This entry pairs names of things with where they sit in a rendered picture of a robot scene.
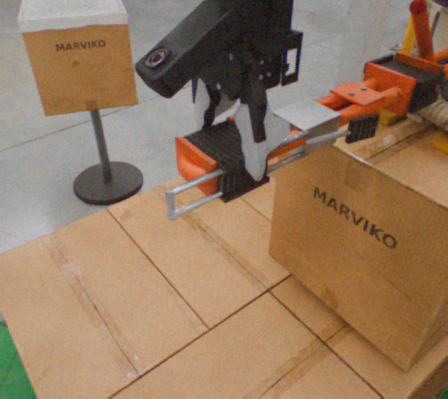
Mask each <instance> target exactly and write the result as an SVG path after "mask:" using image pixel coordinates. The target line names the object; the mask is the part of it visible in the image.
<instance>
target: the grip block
mask: <svg viewBox="0 0 448 399"><path fill-rule="evenodd" d="M393 57H394V55H393V54H388V55H386V56H383V57H380V58H378V59H375V60H372V61H369V62H367V63H365V64H364V68H363V74H364V76H363V79H362V81H364V80H367V79H369V78H375V79H377V81H378V83H379V88H378V90H377V92H382V91H384V90H387V89H389V88H391V87H398V88H400V89H401V91H402V97H401V99H400V100H398V101H396V102H394V103H392V104H390V105H388V106H386V107H383V108H385V109H387V110H389V111H392V112H394V113H396V114H398V115H401V116H404V115H405V114H406V111H407V108H408V107H409V108H408V113H409V114H413V113H415V112H417V111H419V110H421V109H423V108H425V107H427V106H429V105H431V104H433V103H435V102H436V101H437V98H438V95H439V92H438V91H437V89H438V86H439V84H440V83H442V82H443V80H444V77H445V75H446V71H444V68H445V66H444V65H441V64H437V63H434V62H431V61H428V60H425V59H422V58H419V57H416V56H410V55H407V54H404V53H401V52H396V54H395V58H394V60H393Z"/></svg>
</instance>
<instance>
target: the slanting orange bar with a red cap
mask: <svg viewBox="0 0 448 399"><path fill-rule="evenodd" d="M409 12H410V16H411V21H412V26H413V31H414V36H415V41H416V46H417V51H418V55H419V58H422V59H425V60H428V61H431V62H434V63H436V62H435V56H434V49H433V43H432V38H431V31H430V25H429V18H428V12H427V2H426V0H412V1H411V2H410V4H409Z"/></svg>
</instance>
